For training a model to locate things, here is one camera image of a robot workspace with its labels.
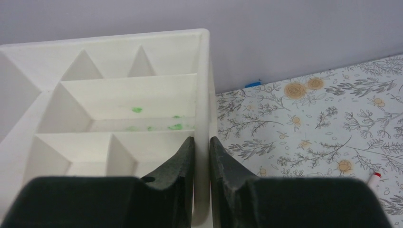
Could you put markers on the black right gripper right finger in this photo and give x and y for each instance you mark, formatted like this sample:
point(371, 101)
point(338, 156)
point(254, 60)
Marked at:
point(241, 199)

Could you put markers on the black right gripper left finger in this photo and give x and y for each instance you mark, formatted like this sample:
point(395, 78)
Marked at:
point(160, 199)

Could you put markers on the white plastic drawer unit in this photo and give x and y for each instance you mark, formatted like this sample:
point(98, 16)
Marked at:
point(106, 106)

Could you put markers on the floral patterned table mat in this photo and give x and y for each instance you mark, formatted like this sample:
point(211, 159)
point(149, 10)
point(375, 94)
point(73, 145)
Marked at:
point(345, 122)

